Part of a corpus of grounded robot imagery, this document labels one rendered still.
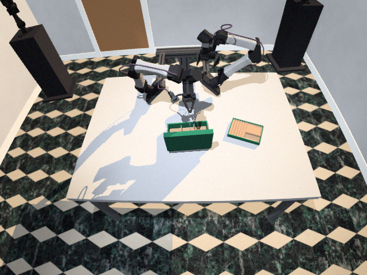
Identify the green jewelry box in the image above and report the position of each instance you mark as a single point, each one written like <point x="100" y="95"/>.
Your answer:
<point x="183" y="136"/>

